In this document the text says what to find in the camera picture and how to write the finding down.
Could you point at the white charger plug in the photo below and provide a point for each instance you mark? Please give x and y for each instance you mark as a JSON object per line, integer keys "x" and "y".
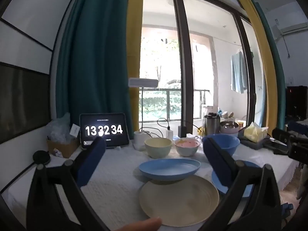
{"x": 169, "y": 135}

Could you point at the balcony railing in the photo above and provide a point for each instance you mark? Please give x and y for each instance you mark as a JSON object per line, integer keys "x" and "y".
{"x": 168, "y": 105}

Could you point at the dark grey pouch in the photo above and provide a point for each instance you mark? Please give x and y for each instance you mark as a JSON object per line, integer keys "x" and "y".
{"x": 252, "y": 144}

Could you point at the stainless steel tumbler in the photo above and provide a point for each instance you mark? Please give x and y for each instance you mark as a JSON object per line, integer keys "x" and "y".
{"x": 211, "y": 125}

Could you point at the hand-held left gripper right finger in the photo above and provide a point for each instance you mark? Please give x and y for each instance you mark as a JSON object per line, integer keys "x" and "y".
{"x": 216, "y": 158}

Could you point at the black electronic device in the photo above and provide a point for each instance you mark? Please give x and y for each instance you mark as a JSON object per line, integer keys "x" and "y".
{"x": 297, "y": 103}

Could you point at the cardboard box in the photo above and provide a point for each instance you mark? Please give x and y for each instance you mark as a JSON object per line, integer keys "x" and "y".
{"x": 62, "y": 149}

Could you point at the clear plastic bag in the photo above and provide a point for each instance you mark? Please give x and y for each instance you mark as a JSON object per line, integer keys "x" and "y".
{"x": 57, "y": 130}

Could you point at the black round object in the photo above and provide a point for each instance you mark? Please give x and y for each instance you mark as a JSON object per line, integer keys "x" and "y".
{"x": 41, "y": 158}

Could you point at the white desk lamp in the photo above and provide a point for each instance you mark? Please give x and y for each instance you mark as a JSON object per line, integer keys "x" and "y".
{"x": 143, "y": 83}

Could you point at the yellow tissue pack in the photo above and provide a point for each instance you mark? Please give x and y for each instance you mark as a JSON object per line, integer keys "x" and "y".
{"x": 255, "y": 131}

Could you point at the large blue bowl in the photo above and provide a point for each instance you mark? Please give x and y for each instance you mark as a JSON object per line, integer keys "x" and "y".
{"x": 226, "y": 142}

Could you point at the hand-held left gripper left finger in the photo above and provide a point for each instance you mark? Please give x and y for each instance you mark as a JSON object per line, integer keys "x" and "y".
{"x": 91, "y": 158}

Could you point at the yellow plastic bag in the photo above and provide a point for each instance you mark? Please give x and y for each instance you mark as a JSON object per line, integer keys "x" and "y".
{"x": 200, "y": 131}

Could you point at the white textured tablecloth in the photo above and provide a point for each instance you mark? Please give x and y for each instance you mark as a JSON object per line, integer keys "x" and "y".
{"x": 115, "y": 185}

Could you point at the cream bowl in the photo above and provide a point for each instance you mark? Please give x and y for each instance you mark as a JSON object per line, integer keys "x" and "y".
{"x": 157, "y": 148}

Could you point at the blue plate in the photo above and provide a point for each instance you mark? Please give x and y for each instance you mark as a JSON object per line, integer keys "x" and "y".
{"x": 216, "y": 184}
{"x": 168, "y": 169}

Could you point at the white air conditioner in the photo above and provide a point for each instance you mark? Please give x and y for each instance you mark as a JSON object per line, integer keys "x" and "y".
{"x": 293, "y": 21}

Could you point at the yellow curtain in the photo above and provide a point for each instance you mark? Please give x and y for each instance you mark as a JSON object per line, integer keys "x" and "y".
{"x": 257, "y": 41}
{"x": 133, "y": 41}

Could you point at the cream plate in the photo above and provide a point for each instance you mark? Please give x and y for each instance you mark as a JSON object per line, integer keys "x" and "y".
{"x": 178, "y": 202}

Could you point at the tablet showing clock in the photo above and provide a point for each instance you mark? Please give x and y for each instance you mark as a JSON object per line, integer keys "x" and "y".
{"x": 103, "y": 130}

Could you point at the dark sliding door frame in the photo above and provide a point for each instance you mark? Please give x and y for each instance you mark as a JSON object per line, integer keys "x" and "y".
{"x": 185, "y": 53}

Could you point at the light blue hanging towel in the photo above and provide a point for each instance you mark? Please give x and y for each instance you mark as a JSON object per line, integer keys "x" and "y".
{"x": 238, "y": 72}

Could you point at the person's left hand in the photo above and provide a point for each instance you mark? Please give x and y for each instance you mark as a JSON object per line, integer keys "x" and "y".
{"x": 144, "y": 225}

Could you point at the clear tablet stand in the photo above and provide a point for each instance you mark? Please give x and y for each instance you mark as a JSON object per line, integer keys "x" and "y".
{"x": 118, "y": 147}

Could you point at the white bowl pink inside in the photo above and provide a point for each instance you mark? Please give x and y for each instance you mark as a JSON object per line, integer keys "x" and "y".
{"x": 186, "y": 146}

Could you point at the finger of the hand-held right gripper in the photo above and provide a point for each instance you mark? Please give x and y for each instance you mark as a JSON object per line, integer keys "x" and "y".
{"x": 282, "y": 134}
{"x": 298, "y": 126}

